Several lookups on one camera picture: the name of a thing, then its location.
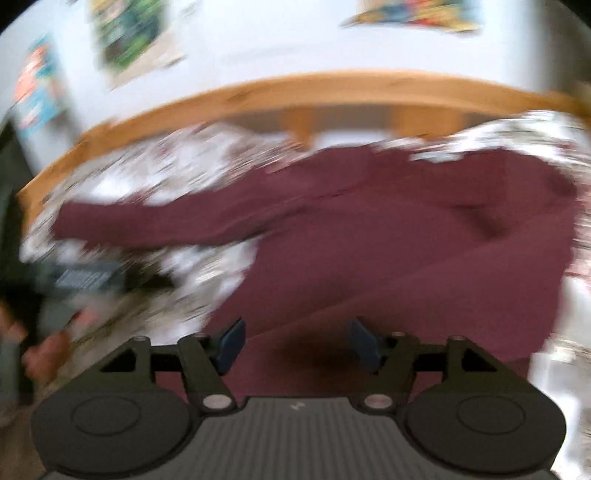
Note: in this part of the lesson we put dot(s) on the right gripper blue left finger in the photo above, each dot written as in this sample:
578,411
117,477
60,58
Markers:
205,359

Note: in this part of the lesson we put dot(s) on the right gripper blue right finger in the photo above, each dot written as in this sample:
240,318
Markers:
390,361

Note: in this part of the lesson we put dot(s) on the maroon long-sleeve shirt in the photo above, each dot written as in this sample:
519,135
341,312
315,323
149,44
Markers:
475,247

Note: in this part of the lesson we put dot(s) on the person's left hand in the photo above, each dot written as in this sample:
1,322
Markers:
43,361

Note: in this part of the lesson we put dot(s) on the white floral bedspread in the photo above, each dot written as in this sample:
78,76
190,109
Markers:
122,412

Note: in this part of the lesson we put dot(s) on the red and blue wall poster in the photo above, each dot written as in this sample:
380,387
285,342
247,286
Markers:
39,98

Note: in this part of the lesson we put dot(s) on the wooden bed frame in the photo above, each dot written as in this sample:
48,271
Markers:
419,103

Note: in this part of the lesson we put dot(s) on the green wall poster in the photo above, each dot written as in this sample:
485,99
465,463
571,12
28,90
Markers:
133,37

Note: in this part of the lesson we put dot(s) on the colourful floral wall poster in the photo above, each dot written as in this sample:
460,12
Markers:
452,16

